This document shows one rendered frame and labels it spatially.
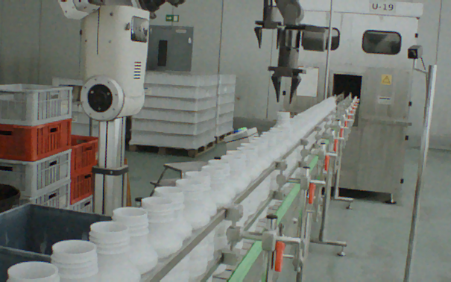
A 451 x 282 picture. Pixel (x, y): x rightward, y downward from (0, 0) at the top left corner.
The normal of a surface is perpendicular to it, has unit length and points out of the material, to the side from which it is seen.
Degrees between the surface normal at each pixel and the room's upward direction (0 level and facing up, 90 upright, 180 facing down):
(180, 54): 90
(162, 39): 90
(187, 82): 90
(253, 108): 90
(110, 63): 101
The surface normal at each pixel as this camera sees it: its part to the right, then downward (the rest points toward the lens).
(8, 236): 0.97, 0.10
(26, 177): -0.14, 0.13
